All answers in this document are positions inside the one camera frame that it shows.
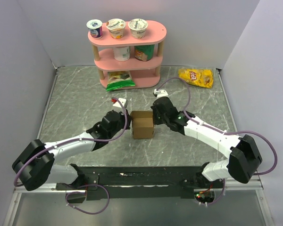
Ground brown cardboard box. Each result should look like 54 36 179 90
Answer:
130 111 154 139

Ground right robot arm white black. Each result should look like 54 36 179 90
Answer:
151 97 262 188

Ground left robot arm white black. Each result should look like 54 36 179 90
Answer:
12 110 132 191

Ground green snack box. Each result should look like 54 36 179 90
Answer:
134 45 155 62

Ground green chip bag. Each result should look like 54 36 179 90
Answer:
106 71 136 91

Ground pink three-tier shelf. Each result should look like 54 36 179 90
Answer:
88 20 167 89

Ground yellow Lays chip bag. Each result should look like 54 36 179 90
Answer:
178 68 214 89

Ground white cup middle shelf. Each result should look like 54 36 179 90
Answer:
113 46 130 62

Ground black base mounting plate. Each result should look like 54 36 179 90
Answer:
54 166 227 204

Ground white Chobani yogurt cup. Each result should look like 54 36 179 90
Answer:
128 18 148 39

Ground orange Chobani yogurt cup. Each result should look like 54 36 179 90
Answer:
106 18 126 39

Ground purple white yogurt cup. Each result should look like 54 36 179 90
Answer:
86 19 102 38

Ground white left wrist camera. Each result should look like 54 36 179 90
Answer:
111 98 128 112

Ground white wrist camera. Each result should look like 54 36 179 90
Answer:
153 89 168 98
111 98 128 112

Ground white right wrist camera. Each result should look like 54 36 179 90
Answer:
153 89 168 98

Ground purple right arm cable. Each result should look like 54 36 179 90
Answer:
155 77 278 206

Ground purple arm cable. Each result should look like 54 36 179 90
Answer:
13 97 129 214
155 77 278 206

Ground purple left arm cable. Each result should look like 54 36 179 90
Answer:
13 97 129 214

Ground aluminium rail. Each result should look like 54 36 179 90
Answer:
13 177 263 194

